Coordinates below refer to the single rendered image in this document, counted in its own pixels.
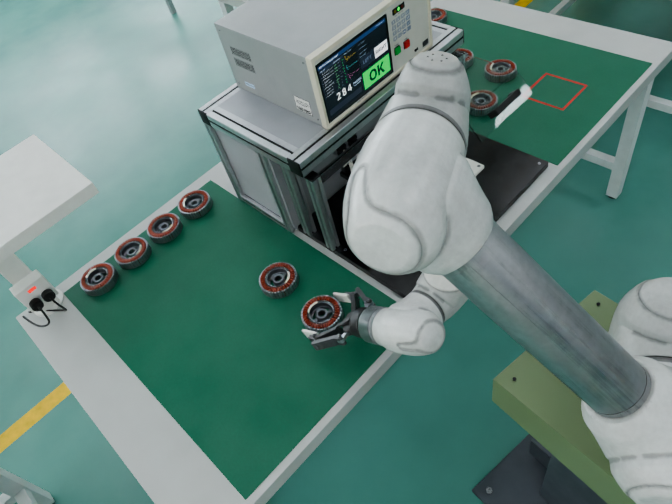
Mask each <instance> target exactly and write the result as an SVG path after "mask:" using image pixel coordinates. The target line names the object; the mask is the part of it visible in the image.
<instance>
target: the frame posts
mask: <svg viewBox="0 0 672 504"><path fill-rule="evenodd" d="M280 166H281V165H280ZM281 169H282V172H283V175H284V177H285V180H286V183H287V186H288V189H289V192H290V194H291V197H292V200H293V203H294V206H295V208H296V211H297V214H298V217H299V220H300V223H301V225H302V228H303V231H304V233H307V234H308V235H309V236H311V235H313V233H312V232H316V231H317V229H316V226H315V223H314V220H313V217H312V214H311V211H310V207H309V204H308V201H307V198H306V195H305V192H304V189H303V186H302V183H301V180H300V177H299V176H298V175H297V174H295V173H293V172H291V171H290V170H288V169H286V168H284V167H283V166H281ZM304 178H305V180H306V183H307V186H308V190H309V193H310V196H311V199H312V202H313V205H314V208H315V212H316V215H317V218H318V221H319V224H320V227H321V231H322V234H323V237H324V240H325V243H326V246H327V247H328V248H330V249H331V250H332V251H334V250H335V249H336V246H337V247H339V246H340V243H339V239H338V236H337V232H336V229H335V225H334V222H333V218H332V215H331V211H330V208H329V204H328V201H327V197H326V194H325V190H324V187H323V183H322V180H321V175H320V174H318V173H316V172H314V171H311V172H310V173H309V174H308V175H306V176H305V177H304Z"/></svg>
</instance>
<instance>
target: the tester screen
mask: <svg viewBox="0 0 672 504"><path fill-rule="evenodd" d="M386 39H387V31H386V24H385V18H384V19H382V20H381V21H380V22H378V23H377V24H376V25H374V26H373V27H372V28H370V29H369V30H367V31H366V32H365V33H363V34H362V35H361V36H359V37H358V38H357V39H355V40H354V41H353V42H351V43H350V44H349V45H347V46H346V47H345V48H343V49H342V50H341V51H339V52H338V53H337V54H335V55H334V56H332V57H331V58H330V59H328V60H327V61H326V62H324V63H323V64H322V65H320V66H319V67H318V68H317V69H318V73H319V77H320V81H321V85H322V89H323V93H324V97H325V102H326V106H327V110H328V114H329V118H330V120H331V119H332V118H334V117H335V116H336V115H337V114H339V113H340V112H341V111H342V110H343V109H345V108H346V107H347V106H348V105H350V104H351V103H352V102H353V101H355V100H356V99H357V98H358V97H360V96H361V95H362V94H363V93H365V92H366V91H367V90H368V89H370V88H371V87H372V86H373V85H375V84H376V83H377V82H378V81H380V80H381V79H382V78H383V77H385V76H386V75H387V74H388V73H390V72H391V70H390V71H389V72H387V73H386V74H385V75H384V76H382V77H381V78H380V79H379V80H377V81H376V82H375V83H374V84H372V85H371V86H370V87H369V88H367V89H366V90H365V87H364V81H363V75H362V74H363V73H364V72H365V71H366V70H368V69H369V68H370V67H372V66H373V65H374V64H375V63H377V62H378V61H379V60H381V59H382V58H383V57H384V56H386V55H387V54H388V53H389V47H388V50H386V51H385V52H384V53H382V54H381V55H380V56H379V57H377V58H376V59H375V60H373V61H372V62H371V63H369V64H368V65H367V66H366V67H364V68H363V69H362V68H361V62H360V59H361V58H362V57H363V56H365V55H366V54H367V53H369V52H370V51H371V50H372V49H374V48H375V47H376V46H378V45H379V44H380V43H382V42H383V41H384V40H386ZM387 45H388V39H387ZM351 82H352V87H353V90H352V91H351V92H350V93H348V94H347V95H346V96H345V97H343V98H342V99H341V100H339V101H338V102H337V99H336V95H335V94H336V93H338V92H339V91H340V90H342V89H343V88H344V87H345V86H347V85H348V84H349V83H351ZM359 87H362V92H360V93H359V94H358V95H357V96H355V97H354V98H353V99H352V100H350V101H349V102H348V103H347V104H345V105H344V106H343V107H342V108H340V109H339V110H338V111H337V112H335V113H334V114H333V115H332V116H331V115H330V110H331V109H333V108H334V107H335V106H337V105H338V104H339V103H340V102H342V101H343V100H344V99H345V98H347V97H348V96H349V95H350V94H352V93H353V92H354V91H355V90H357V89H358V88H359Z"/></svg>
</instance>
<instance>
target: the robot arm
mask: <svg viewBox="0 0 672 504"><path fill-rule="evenodd" d="M470 103H471V91H470V85H469V80H468V76H467V73H466V70H465V67H464V65H463V64H462V63H461V62H460V61H459V60H458V58H457V57H456V56H454V55H452V54H450V53H447V52H442V51H425V52H421V53H419V54H418V55H416V56H415V57H414V58H412V59H410V60H409V61H408V63H407V64H406V65H405V67H404V69H403V70H402V72H401V74H400V76H399V78H398V80H397V82H396V87H395V94H394V95H393V96H392V97H391V98H390V100H389V102H388V104H387V106H386V107H385V109H384V111H383V113H382V115H381V117H380V119H379V121H378V122H377V124H376V126H375V128H374V130H373V131H372V132H371V134H370V135H369V136H368V138H367V139H366V141H365V143H364V145H363V147H362V149H361V151H360V153H359V155H358V157H357V159H356V162H355V164H354V166H353V169H352V172H351V174H350V177H349V180H348V183H347V186H346V190H345V195H344V200H343V228H344V234H345V238H346V241H347V244H348V246H349V248H350V249H351V251H352V252H353V253H354V255H355V256H356V257H357V258H358V259H359V260H360V261H362V262H363V263H364V264H366V265H367V266H369V267H370V268H372V269H374V270H376V271H379V272H382V273H385V274H390V275H405V274H411V273H414V272H417V271H421V272H422V273H421V275H420V277H419V278H418V280H417V282H416V283H417V285H416V286H415V288H414V289H413V290H412V291H411V292H410V293H409V294H408V295H407V296H406V297H404V298H403V299H401V300H400V301H398V302H396V303H394V304H392V305H391V306H390V307H381V306H376V305H375V303H374V302H373V301H372V299H371V298H368V297H366V296H365V294H364V293H363V292H362V290H361V289H360V288H359V287H357V288H356V289H355V290H356V291H354V292H345V293H337V292H333V295H334V297H335V298H336V299H337V300H338V301H341V302H348V303H351V312H350V313H348V314H347V316H346V318H344V319H343V321H342V322H339V323H337V324H336V326H335V327H333V328H331V329H328V330H326V331H324V332H322V333H320V334H319V333H318V332H315V331H310V330H306V329H302V332H303V333H304V334H305V336H306V337H307V338H309V339H310V340H311V345H312V346H313V347H314V348H315V349H316V350H317V351H318V350H322V349H326V348H330V347H333V346H337V345H346V344H347V342H346V341H345V340H346V338H347V337H348V336H351V335H354V336H356V337H359V338H362V339H363V340H364V341H366V342H368V343H372V344H376V345H379V346H383V347H384V348H386V349H387V350H390V351H392V352H395V353H399V354H403V355H410V356H425V355H429V354H433V353H435V352H436V351H438V350H439V349H440V348H441V346H442V345H443V343H444V340H445V327H444V325H443V323H444V322H445V321H446V320H448V319H449V318H451V317H452V316H453V315H454V314H455V313H456V312H457V311H458V310H459V309H460V308H461V307H462V306H463V305H464V303H465V302H466V301H467V300H468V299H469V300H470V301H472V302H473V303H474V304H475V305H476V306H477V307H478V308H479V309H481V310H482V311H483V312H484V313H485V314H486V315H487V316H488V317H490V318H491V319H492V320H493V321H494V322H495V323H496V324H497V325H499V326H500V327H501V328H502V329H503V330H504V331H505V332H506V333H507V334H509V335H510V336H511V337H512V338H513V339H514V340H515V341H516V342H518V343H519V344H520V345H521V346H522V347H523V348H524V349H525V350H527V351H528V352H529V353H530V354H531V355H532V356H533V357H534V358H536V359H537V360H538V361H539V362H540V363H541V364H542V365H543V366H544V367H546V368H547V369H548V370H549V371H550V372H551V373H552V374H553V375H555V376H556V377H557V378H558V379H559V380H560V381H561V382H562V383H564V384H565V385H566V386H567V387H568V388H569V389H570V390H571V391H573V392H574V393H575V394H576V395H577V396H578V397H579V398H580V399H582V401H581V411H582V416H583V419H584V421H585V423H586V425H587V426H588V428H589V429H590V430H591V432H592V434H593V435H594V437H595V439H596V440H597V442H598V444H599V446H600V448H601V449H602V451H603V453H604V455H605V457H606V458H607V459H608V460H609V462H610V470H611V473H612V475H613V477H614V478H615V480H616V482H617V483H618V485H619V486H620V488H621V489H622V490H623V492H624V493H625V494H626V495H627V496H628V497H629V498H631V499H632V500H633V501H634V502H635V503H636V504H672V277H662V278H656V279H649V280H645V281H643V282H641V283H640V284H638V285H636V286H635V287H634V288H632V289H631V290H630V291H628V292H627V293H626V294H625V295H624V297H623V298H622V299H621V300H620V302H619V304H618V306H617V308H616V310H615V312H614V315H613V318H612V321H611V324H610V328H609V332H607V331H606V330H605V329H604V328H603V327H602V326H601V325H600V324H599V323H598V322H597V321H596V320H595V319H594V318H593V317H592V316H591V315H590V314H589V313H588V312H587V311H586V310H585V309H583V308H582V307H581V306H580V305H579V304H578V303H577V302H576V301H575V300H574V299H573V298H572V297H571V296H570V295H569V294H568V293H567V292H566V291H565V290H564V289H563V288H562V287H561V286H560V285H559V284H558V283H557V282H556V281H555V280H554V279H553V278H552V277H551V276H550V275H549V274H548V273H547V272H546V271H545V270H544V269H543V268H542V267H541V266H540V265H539V264H538V263H537V262H536V261H535V260H534V259H533V258H532V257H531V256H530V255H529V254H528V253H527V252H526V251H525V250H524V249H523V248H522V247H521V246H520V245H519V244H517V243H516V242H515V241H514V240H513V239H512V238H511V237H510V236H509V235H508V234H507V233H506V232H505V231H504V230H503V229H502V228H501V227H500V226H499V225H498V224H497V223H496V222H495V221H494V219H493V212H492V207H491V204H490V202H489V200H488V199H487V197H486V196H485V194H484V192H483V190H482V188H481V187H480V185H479V183H478V181H477V179H476V177H475V175H474V173H473V171H472V169H471V167H470V165H469V162H468V161H467V159H466V154H467V147H468V135H469V112H470ZM359 296H360V297H361V298H362V299H363V301H364V303H365V304H364V305H365V307H360V304H359V298H358V297H359ZM341 326H342V327H343V329H342V328H341Z"/></svg>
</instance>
